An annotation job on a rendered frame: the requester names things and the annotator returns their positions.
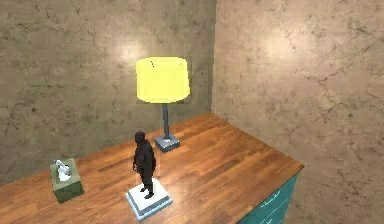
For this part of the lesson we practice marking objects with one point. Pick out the teal wooden-top chest of drawers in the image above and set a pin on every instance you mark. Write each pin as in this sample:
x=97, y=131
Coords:
x=206, y=166

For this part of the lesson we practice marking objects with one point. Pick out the yellow shade table lamp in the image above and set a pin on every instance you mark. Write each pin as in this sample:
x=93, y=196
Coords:
x=162, y=79

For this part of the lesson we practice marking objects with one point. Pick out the dark figure statue white base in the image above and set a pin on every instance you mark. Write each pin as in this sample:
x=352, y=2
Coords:
x=144, y=160

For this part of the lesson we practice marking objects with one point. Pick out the green tissue box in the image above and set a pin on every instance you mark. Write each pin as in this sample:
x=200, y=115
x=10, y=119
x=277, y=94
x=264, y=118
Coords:
x=68, y=186

